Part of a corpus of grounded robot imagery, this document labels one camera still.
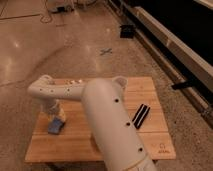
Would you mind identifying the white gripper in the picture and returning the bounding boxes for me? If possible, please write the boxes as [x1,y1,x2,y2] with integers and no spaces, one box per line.
[41,99,66,121]

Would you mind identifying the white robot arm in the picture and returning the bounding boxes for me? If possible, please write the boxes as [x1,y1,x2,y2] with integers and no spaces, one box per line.
[28,75,157,171]

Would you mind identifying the wooden board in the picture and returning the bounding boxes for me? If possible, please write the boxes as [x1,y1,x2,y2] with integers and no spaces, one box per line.
[25,77,176,163]

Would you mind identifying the black striped object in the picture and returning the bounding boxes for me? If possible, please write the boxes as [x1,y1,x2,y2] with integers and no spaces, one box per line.
[132,104,150,129]

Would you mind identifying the white equipment base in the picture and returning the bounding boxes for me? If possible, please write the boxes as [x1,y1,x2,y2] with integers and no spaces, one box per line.
[45,0,74,13]

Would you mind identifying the black box on floor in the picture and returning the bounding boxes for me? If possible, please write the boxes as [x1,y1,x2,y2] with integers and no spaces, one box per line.
[120,25,134,38]

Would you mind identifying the black bracket on rail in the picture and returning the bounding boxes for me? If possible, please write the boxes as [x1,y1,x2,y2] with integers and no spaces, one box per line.
[171,81,194,90]

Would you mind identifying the long metal rail beam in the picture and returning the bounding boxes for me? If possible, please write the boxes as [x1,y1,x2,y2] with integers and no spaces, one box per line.
[105,0,213,129]

